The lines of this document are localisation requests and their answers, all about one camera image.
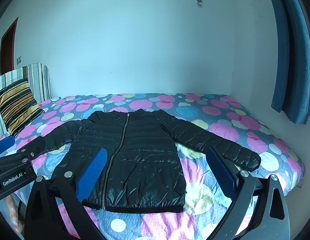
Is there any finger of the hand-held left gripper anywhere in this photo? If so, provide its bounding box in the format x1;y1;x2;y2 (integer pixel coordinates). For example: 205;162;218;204
0;135;15;158
0;137;46;174

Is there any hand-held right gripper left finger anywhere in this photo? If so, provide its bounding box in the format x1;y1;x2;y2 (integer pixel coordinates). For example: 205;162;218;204
24;147;107;240

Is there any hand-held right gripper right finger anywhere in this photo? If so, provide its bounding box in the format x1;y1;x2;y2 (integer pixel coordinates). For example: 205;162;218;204
206;146;288;240

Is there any black puffer jacket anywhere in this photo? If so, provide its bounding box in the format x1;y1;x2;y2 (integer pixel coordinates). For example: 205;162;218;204
39;109;261;213

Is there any person's left hand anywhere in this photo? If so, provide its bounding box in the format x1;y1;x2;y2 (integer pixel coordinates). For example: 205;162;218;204
7;196;23;233

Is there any colourful dotted bed sheet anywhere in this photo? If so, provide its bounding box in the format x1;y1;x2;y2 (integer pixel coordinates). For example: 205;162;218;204
0;93;306;240

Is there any yellow brown striped pillow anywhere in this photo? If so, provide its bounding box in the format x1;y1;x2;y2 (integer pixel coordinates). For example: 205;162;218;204
0;78;44;137

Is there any striped padded headboard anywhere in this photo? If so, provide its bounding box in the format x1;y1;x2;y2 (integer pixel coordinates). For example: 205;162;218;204
0;63;52;143

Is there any brown wooden door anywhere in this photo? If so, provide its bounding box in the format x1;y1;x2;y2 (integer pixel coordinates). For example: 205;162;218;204
0;17;19;77

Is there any blue curtain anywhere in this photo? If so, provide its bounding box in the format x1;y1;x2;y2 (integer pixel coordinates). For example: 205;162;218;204
263;0;310;125

